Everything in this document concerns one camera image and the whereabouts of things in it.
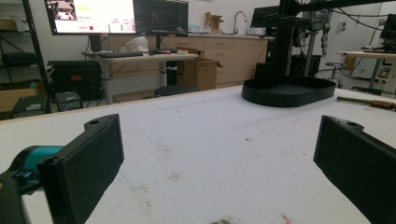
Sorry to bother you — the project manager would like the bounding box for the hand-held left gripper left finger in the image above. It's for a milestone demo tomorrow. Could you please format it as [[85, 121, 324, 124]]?
[[0, 113, 125, 224]]

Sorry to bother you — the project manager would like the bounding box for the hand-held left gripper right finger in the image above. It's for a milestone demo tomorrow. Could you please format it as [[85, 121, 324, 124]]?
[[313, 115, 396, 224]]

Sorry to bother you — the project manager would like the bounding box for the green and brown stick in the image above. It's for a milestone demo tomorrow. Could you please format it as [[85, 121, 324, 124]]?
[[336, 95, 396, 111]]

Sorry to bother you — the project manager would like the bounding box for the small black device box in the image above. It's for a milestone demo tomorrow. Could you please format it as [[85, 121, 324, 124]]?
[[53, 91, 83, 112]]

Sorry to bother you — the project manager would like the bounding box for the metal stool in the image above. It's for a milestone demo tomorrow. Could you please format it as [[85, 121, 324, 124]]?
[[325, 61, 347, 90]]

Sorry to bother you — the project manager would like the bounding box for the black equipment case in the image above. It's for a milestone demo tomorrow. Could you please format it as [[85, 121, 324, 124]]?
[[47, 60, 103, 101]]

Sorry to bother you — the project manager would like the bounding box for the flat cardboard box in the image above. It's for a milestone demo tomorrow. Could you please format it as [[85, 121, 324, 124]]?
[[0, 79, 47, 120]]

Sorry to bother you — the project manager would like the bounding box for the wooden side table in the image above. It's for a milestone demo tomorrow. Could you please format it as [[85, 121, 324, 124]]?
[[336, 49, 396, 96]]

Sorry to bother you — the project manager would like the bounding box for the black oval tray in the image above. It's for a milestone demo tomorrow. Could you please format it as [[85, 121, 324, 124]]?
[[241, 75, 337, 108]]

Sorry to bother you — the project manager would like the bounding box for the black metal shelf rack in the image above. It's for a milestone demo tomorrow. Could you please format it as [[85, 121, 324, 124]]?
[[0, 0, 54, 115]]

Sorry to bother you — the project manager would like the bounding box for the black keyboard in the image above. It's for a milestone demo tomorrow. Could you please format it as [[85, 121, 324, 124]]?
[[96, 50, 151, 59]]

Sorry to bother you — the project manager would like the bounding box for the wooden standing desk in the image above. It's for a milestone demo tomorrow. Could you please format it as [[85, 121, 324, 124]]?
[[83, 51, 200, 105]]

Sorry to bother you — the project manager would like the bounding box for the white crumpled cloth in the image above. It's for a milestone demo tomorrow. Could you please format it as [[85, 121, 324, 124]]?
[[126, 35, 149, 53]]

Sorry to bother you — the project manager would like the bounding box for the brown cardboard box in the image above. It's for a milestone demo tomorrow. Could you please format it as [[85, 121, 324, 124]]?
[[177, 47, 224, 91]]

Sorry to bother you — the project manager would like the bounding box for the bright computer monitor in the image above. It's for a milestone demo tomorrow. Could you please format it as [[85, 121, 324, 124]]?
[[44, 0, 137, 35]]

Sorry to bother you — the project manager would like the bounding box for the wooden cabinet counter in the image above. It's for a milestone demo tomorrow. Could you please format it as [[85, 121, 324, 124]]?
[[106, 33, 275, 90]]

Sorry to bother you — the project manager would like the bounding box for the dark computer monitor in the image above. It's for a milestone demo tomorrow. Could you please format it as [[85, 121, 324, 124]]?
[[134, 0, 190, 37]]

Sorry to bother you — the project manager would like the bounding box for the metal sink faucet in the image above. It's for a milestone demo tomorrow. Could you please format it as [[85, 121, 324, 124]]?
[[232, 10, 249, 35]]

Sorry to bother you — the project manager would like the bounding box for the open small cardboard box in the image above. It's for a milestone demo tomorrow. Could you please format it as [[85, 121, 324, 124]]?
[[205, 11, 224, 35]]

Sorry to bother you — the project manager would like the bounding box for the black metal frame stand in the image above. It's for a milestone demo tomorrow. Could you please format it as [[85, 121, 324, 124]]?
[[250, 0, 396, 82]]

